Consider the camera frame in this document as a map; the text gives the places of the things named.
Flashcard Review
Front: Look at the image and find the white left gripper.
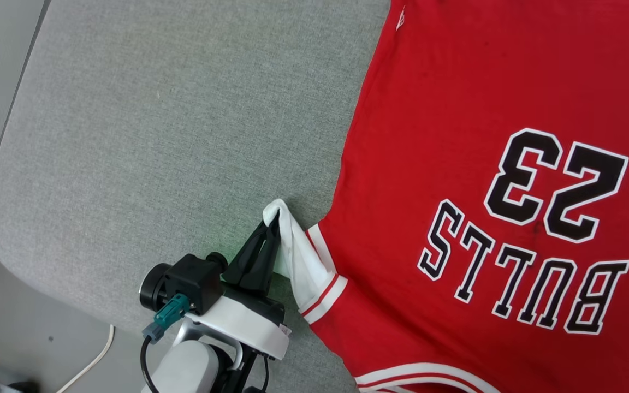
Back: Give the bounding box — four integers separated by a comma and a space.
183, 211, 292, 361

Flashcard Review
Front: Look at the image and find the white floor cable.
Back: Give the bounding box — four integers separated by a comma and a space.
55, 325, 116, 393

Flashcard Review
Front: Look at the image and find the red and white basketball jersey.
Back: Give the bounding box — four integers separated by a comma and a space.
263, 0, 629, 393

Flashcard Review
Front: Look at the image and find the teal plug left camera cable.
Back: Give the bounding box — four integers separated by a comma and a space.
140, 294, 191, 393

